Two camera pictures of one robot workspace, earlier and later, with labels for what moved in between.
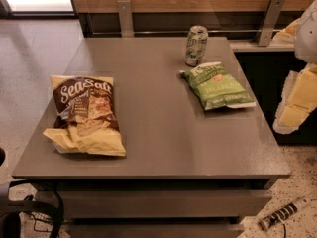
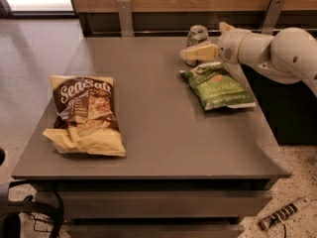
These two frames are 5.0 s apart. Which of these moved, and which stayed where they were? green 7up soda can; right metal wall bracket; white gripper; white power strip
Moved: white gripper
Stayed: right metal wall bracket; green 7up soda can; white power strip
